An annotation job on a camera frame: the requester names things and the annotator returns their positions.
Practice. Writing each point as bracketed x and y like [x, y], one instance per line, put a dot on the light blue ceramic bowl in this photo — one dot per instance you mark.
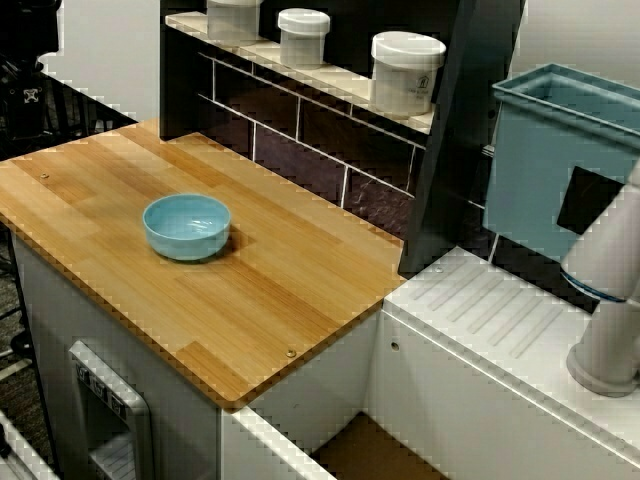
[185, 235]

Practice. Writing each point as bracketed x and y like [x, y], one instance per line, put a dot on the white toy sink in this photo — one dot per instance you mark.
[475, 375]

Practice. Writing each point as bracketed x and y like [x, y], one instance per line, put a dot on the wooden kitchen countertop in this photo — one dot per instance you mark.
[250, 310]

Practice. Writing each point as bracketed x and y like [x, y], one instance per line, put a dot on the cream shelf board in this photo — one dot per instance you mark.
[350, 87]

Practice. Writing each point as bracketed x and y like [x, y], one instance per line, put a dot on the black shelf side panel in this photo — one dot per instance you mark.
[450, 150]

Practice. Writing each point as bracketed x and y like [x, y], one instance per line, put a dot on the white plastic jar with lid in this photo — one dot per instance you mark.
[405, 80]
[303, 42]
[235, 22]

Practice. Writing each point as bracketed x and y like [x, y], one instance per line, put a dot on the teal box with black window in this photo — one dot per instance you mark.
[525, 175]

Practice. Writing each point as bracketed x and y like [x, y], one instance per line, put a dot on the gray toy dishwasher panel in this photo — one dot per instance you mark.
[125, 400]

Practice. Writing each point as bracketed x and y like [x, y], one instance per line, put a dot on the white kitchen cabinet body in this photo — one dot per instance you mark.
[50, 325]

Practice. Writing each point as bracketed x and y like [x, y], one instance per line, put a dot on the black tripod stand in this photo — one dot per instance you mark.
[17, 345]

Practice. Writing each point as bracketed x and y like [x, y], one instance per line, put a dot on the black camera equipment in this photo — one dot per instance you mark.
[25, 75]

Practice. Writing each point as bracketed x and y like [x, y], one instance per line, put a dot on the aluminium extrusion rail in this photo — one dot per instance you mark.
[15, 450]

